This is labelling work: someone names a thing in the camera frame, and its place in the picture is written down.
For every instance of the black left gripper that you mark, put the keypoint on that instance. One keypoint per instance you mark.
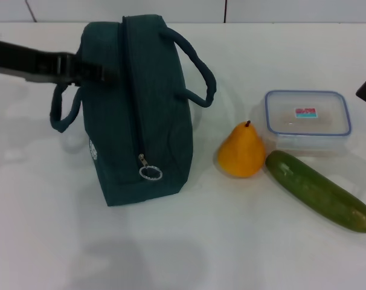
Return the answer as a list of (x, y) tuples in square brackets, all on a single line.
[(23, 60)]

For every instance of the clear food container blue seal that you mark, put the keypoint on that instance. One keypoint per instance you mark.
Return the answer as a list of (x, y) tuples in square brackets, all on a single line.
[(310, 117)]

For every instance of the dark teal insulated lunch bag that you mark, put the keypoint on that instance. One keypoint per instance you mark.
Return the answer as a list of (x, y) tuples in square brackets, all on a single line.
[(152, 121)]

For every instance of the green cucumber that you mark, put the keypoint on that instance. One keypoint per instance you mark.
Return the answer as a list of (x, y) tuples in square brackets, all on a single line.
[(316, 190)]

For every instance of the orange yellow pear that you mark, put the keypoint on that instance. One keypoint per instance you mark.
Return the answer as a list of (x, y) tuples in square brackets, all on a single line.
[(242, 151)]

